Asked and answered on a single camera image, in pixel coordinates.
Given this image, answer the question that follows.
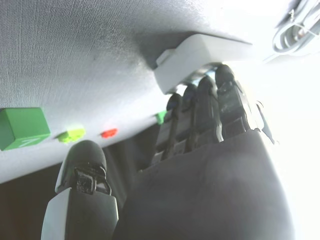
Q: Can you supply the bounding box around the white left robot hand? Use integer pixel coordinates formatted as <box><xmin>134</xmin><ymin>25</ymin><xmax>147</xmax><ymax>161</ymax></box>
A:
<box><xmin>41</xmin><ymin>63</ymin><xmax>298</xmax><ymax>240</ymax></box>

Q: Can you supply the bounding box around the white power strip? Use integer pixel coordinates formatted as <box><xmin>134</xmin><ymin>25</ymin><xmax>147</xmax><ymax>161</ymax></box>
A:
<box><xmin>152</xmin><ymin>33</ymin><xmax>253</xmax><ymax>95</ymax></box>

